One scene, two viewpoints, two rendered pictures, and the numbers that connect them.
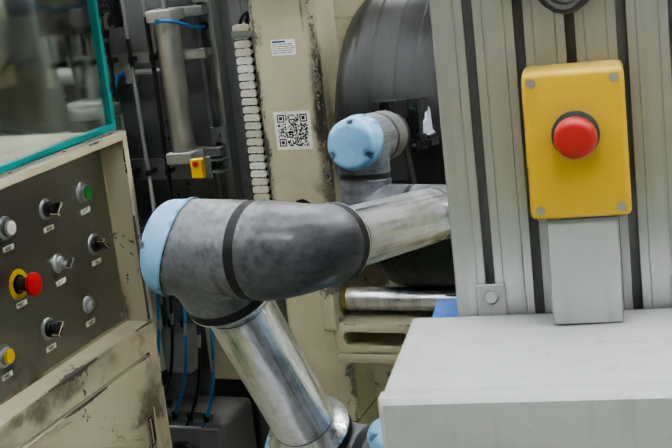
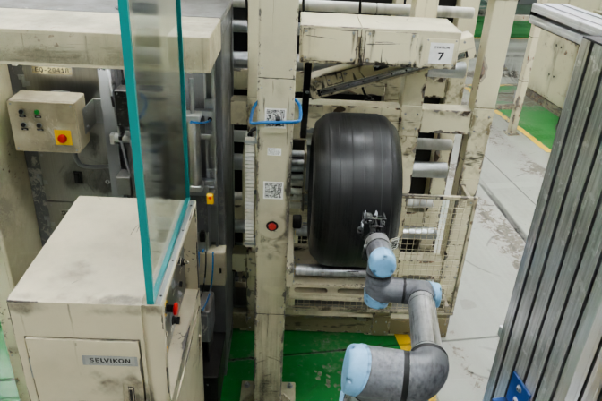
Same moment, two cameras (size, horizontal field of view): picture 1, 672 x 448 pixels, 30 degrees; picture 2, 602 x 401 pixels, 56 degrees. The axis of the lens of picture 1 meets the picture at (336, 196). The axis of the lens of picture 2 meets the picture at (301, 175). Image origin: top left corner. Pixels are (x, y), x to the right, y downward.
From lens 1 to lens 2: 1.14 m
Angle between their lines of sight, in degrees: 26
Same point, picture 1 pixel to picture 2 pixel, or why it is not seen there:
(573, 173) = not seen: outside the picture
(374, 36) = (339, 164)
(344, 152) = (380, 270)
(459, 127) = (579, 381)
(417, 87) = (365, 195)
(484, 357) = not seen: outside the picture
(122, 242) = (188, 253)
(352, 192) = (377, 285)
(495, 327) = not seen: outside the picture
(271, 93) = (263, 172)
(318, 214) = (440, 362)
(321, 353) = (270, 286)
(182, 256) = (376, 389)
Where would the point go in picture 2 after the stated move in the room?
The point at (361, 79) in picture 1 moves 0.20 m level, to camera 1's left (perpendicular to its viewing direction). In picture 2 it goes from (335, 188) to (279, 196)
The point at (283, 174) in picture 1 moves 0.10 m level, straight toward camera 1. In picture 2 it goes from (264, 209) to (274, 222)
